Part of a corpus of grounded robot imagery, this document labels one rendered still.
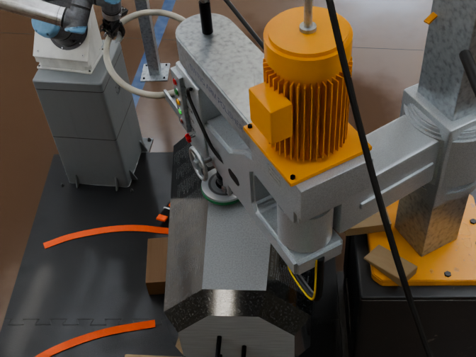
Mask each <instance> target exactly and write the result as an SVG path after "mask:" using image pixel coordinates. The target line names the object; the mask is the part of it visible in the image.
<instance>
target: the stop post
mask: <svg viewBox="0 0 476 357"><path fill-rule="evenodd" d="M135 6H136V10H137V11H141V10H145V9H150V6H149V0H135ZM138 21H139V25H140V31H141V35H142V41H143V45H144V52H145V56H146V60H147V64H144V66H143V69H142V76H141V79H140V81H168V76H169V68H170V63H160V60H159V53H158V49H157V42H156V37H155V33H154V26H153V22H152V16H142V17H139V18H138Z"/></svg>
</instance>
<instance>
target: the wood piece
mask: <svg viewBox="0 0 476 357"><path fill-rule="evenodd" d="M385 209H386V213H387V216H388V220H389V222H390V226H391V225H392V223H391V221H390V217H389V215H388V212H387V208H385ZM375 232H385V229H384V226H383V222H382V219H381V216H380V212H377V213H376V214H374V215H372V216H370V217H368V218H367V219H365V220H364V221H362V222H359V223H358V224H357V225H355V226H353V227H351V228H350V229H348V230H346V231H345V232H344V234H345V236H351V235H357V234H369V233H375Z"/></svg>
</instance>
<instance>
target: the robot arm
mask: <svg viewBox="0 0 476 357"><path fill-rule="evenodd" d="M92 4H94V5H97V6H101V10H102V16H103V17H104V19H103V20H102V21H103V23H102V24H101V25H100V28H101V27H102V30H101V32H102V31H104V32H105V34H104V36H106V35H108V37H110V38H112V39H114V37H115V36H117V38H116V39H115V43H117V42H121V41H122V40H123V38H124V35H125V29H124V26H123V24H122V22H121V21H120V18H122V17H123V16H125V15H127V13H128V9H126V8H125V7H123V6H121V0H42V1H40V0H0V9H1V10H4V11H8V12H11V13H16V14H18V15H22V16H26V17H29V18H32V19H31V22H32V26H33V29H34V30H35V32H36V33H38V34H39V35H41V36H43V37H44V38H50V39H53V40H54V41H55V42H56V43H58V44H60V45H63V46H73V45H75V44H77V43H78V42H79V41H80V40H81V38H82V36H83V34H84V33H85V32H86V28H87V24H88V21H89V16H90V13H91V7H92Z"/></svg>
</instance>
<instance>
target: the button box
mask: <svg viewBox="0 0 476 357"><path fill-rule="evenodd" d="M171 77H172V81H173V78H174V77H175V79H176V80H177V84H178V86H176V85H174V83H173V85H174V89H175V87H176V88H177V89H178V92H179V96H177V95H176V94H175V98H179V100H180V102H181V106H180V105H178V104H177V103H176V106H177V110H178V107H179V108H180V109H181V111H182V113H183V115H181V114H180V113H179V110H178V118H179V122H180V124H182V123H181V121H180V116H181V117H182V118H183V121H184V125H183V124H182V126H183V127H184V129H185V130H186V132H191V125H190V120H189V115H188V106H187V102H186V93H185V89H184V83H183V77H182V76H181V75H180V74H179V72H178V71H177V70H176V66H175V67H172V68H171ZM174 93H175V92H174Z"/></svg>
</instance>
